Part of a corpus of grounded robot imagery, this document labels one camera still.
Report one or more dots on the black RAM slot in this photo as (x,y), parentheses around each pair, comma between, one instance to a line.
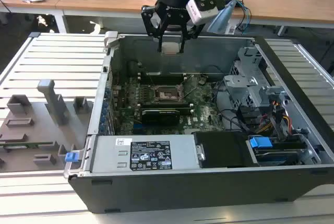
(167,104)
(186,109)
(172,77)
(172,74)

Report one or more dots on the black hard disk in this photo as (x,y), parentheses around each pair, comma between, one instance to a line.
(276,157)

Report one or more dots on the CPU socket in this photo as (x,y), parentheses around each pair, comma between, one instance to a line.
(169,94)

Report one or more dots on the silver metal drive cage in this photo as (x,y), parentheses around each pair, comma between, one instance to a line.
(237,88)

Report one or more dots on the black plastic air shroud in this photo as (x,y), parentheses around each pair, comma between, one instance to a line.
(221,148)

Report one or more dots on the green RAM stick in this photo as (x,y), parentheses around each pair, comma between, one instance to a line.
(26,144)

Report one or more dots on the blue disk carrier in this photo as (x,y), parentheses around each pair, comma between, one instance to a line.
(259,144)

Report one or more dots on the thin metal locking lever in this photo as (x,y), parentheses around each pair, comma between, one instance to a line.
(154,81)

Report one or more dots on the silver square CPU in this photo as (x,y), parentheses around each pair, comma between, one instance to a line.
(171,49)

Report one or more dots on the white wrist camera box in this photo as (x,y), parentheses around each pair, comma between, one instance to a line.
(202,12)

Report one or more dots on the black open PC case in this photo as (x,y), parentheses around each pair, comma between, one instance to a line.
(182,195)

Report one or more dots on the grey parts rack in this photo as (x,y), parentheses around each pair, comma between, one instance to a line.
(31,135)

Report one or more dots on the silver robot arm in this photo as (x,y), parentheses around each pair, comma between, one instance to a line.
(221,16)

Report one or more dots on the silver power supply unit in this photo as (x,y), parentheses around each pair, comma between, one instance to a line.
(109,153)

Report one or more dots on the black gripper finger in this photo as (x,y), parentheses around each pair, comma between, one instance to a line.
(190,35)
(145,16)

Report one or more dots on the green motherboard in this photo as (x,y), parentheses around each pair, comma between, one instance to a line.
(206,111)

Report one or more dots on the blue case latch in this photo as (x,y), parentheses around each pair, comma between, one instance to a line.
(71,157)

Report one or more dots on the low-profile graphics card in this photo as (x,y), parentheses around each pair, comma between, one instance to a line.
(160,117)

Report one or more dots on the round coin battery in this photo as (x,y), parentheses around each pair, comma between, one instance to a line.
(202,80)

